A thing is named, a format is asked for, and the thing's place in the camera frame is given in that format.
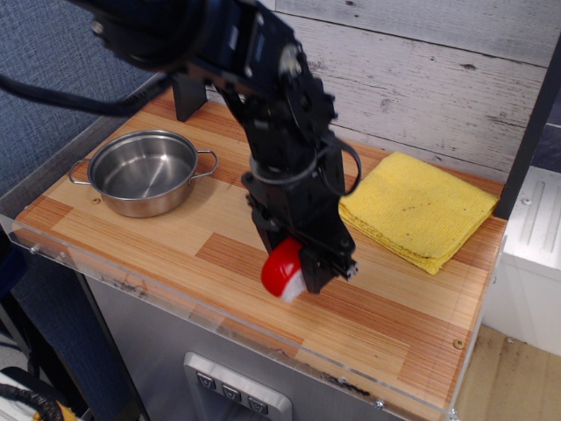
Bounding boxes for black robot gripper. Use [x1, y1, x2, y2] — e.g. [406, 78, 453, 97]
[242, 172, 358, 294]

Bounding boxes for red and white sushi toy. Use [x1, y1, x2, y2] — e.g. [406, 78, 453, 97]
[261, 237, 307, 303]

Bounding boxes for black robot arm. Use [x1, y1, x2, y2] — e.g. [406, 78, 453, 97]
[82, 1, 358, 294]

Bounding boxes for clear acrylic table guard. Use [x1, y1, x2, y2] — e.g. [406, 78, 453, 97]
[1, 203, 506, 420]

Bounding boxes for folded yellow cloth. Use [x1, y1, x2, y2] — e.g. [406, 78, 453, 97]
[339, 153, 498, 275]

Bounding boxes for silver control panel with buttons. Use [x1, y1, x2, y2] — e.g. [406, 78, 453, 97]
[183, 352, 294, 420]

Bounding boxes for stainless steel pot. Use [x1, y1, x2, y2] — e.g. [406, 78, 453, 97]
[67, 130, 219, 218]

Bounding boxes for white cabinet at right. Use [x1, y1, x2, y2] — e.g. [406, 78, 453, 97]
[482, 167, 560, 355]

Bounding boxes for yellow object bottom left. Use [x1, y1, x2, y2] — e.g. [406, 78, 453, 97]
[56, 402, 80, 421]

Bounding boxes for black braided cable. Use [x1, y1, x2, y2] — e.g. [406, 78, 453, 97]
[0, 72, 170, 118]

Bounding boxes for black right vertical post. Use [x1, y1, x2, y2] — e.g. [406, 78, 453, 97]
[494, 39, 560, 220]

